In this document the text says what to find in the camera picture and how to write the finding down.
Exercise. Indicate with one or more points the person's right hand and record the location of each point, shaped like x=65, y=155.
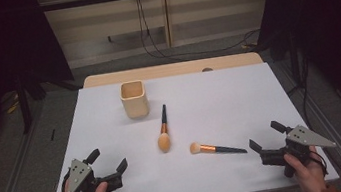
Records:
x=309, y=175

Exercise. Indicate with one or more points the dark round table grommet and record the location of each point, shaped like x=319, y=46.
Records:
x=207, y=69

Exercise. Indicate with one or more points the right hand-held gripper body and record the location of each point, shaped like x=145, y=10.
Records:
x=302, y=139

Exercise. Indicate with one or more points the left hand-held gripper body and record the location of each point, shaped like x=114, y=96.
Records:
x=81, y=179

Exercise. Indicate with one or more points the black metal stand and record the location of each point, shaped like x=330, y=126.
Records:
x=24, y=106

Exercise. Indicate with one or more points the small makeup brush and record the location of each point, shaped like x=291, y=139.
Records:
x=207, y=148

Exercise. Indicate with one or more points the small black floor object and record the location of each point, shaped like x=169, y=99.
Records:
x=52, y=134

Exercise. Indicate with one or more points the large makeup brush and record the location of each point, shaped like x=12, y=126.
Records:
x=164, y=142

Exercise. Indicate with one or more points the cream square cup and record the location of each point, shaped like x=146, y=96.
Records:
x=135, y=107

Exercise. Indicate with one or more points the black curtain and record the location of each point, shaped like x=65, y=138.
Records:
x=0, y=49
x=332, y=19

